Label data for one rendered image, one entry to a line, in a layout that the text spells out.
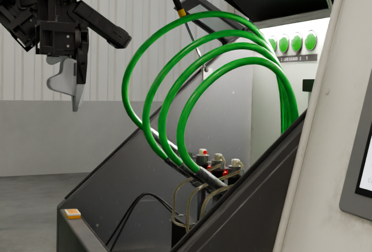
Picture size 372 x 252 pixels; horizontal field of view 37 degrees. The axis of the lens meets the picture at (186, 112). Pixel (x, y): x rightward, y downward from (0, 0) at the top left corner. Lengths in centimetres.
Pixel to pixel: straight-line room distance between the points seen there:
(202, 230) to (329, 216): 19
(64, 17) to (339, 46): 46
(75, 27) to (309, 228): 50
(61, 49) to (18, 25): 30
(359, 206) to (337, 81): 20
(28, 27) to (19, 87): 643
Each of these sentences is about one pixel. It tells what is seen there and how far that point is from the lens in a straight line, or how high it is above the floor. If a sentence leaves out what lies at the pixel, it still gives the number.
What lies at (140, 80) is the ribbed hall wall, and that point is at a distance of 809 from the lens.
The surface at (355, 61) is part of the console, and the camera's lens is 83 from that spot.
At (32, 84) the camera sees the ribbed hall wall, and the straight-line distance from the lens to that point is 767.
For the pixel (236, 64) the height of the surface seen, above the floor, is 131.
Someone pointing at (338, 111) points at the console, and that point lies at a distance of 82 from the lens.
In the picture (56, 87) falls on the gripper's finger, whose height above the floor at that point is 126.
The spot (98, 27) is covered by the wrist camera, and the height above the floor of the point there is 137.
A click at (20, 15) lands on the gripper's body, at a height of 141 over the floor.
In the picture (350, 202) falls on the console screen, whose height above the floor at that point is 112.
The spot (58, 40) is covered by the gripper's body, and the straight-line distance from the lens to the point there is 96.
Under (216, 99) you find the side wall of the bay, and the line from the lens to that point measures 155.
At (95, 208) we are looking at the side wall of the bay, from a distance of 148.
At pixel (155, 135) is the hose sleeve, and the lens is 115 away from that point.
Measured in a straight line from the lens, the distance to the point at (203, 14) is 119.
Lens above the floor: 127
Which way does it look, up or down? 3 degrees down
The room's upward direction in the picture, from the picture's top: 1 degrees clockwise
